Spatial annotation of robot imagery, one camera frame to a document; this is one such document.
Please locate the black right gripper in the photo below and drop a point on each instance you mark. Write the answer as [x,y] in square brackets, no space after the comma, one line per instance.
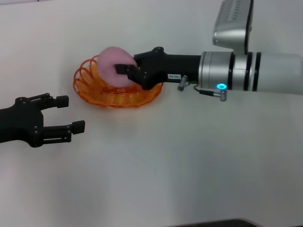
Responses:
[165,67]

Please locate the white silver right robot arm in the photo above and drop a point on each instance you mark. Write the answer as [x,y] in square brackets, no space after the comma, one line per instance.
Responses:
[272,71]

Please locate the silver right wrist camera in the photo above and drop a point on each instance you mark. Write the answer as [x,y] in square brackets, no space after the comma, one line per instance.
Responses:
[233,28]

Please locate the pink fuzzy peach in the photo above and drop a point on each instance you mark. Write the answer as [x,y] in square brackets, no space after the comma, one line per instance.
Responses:
[107,61]

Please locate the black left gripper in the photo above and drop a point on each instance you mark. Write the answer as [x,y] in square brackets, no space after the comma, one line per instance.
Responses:
[21,123]

